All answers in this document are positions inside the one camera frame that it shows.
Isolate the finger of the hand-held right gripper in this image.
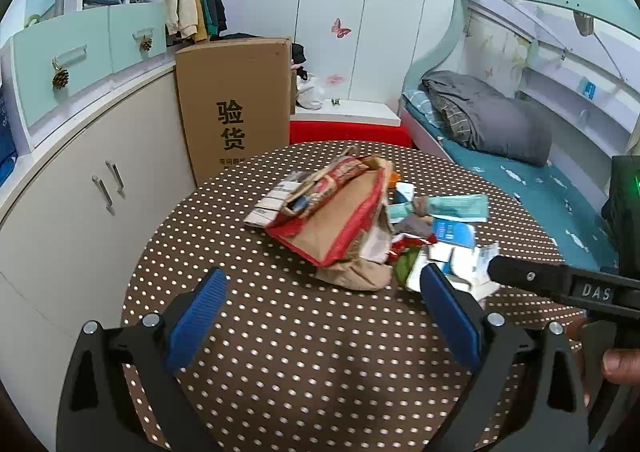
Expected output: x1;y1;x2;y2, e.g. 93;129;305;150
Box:
487;254;573;304

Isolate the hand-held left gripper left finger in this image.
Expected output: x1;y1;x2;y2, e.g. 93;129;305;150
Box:
56;267;236;452

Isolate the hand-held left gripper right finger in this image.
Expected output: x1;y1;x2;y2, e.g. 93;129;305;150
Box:
419;262;591;452

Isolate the white paper packaging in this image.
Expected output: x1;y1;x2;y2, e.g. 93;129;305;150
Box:
407;242;501;302

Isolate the person's right hand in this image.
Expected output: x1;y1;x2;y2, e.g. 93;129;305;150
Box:
602;348;640;385

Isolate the green wrapper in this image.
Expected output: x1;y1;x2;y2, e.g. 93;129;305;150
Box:
395;252;420;284

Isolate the red wrapper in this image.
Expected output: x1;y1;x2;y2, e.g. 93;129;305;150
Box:
392;237;426;259

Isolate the blue patterned mattress sheet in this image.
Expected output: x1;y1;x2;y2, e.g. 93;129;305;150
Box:
402;89;621;273

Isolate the light blue packet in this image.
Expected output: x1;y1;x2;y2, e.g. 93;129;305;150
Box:
432;218;477;249

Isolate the grey crumpled wrapper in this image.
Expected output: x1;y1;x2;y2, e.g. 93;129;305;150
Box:
399;214;437;239

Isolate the brown polka dot tablecloth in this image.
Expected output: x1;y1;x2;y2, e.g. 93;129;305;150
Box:
120;139;601;452

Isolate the crumpled brown paper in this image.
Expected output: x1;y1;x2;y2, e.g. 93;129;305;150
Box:
315;252;396;292

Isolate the small teal packet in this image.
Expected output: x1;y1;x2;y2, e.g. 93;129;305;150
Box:
387;202;414;224

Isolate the white flat carton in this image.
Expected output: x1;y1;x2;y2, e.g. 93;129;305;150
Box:
244;171;313;229

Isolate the curved beige cabinet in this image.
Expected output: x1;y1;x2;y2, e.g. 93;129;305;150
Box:
0;63;201;435

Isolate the red and brown paper bag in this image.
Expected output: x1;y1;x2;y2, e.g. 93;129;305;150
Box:
265;152;397;268

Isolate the grey pillow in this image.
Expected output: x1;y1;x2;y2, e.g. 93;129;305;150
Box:
421;71;553;168

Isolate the plaid pillow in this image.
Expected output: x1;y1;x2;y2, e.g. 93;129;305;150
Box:
432;94;474;143

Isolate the dark hanging pouch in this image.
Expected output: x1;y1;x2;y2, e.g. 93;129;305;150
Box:
572;12;596;37

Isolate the red bench with white top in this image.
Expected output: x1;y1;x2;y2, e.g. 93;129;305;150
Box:
289;99;414;149

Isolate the large cardboard box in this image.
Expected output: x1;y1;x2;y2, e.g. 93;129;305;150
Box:
175;37;293;186

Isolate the white plastic bag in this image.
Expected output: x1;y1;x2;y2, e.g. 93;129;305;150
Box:
295;72;327;111

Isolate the blue bag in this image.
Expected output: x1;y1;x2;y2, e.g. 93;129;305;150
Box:
0;84;19;188

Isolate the small light green drawer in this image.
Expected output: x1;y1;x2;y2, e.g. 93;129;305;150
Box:
107;2;168;74

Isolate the large light green drawer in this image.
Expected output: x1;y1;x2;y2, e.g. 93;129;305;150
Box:
12;14;114;126

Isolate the metal cabinet handle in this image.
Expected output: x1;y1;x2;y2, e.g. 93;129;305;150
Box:
105;160;126;198
91;175;115;216

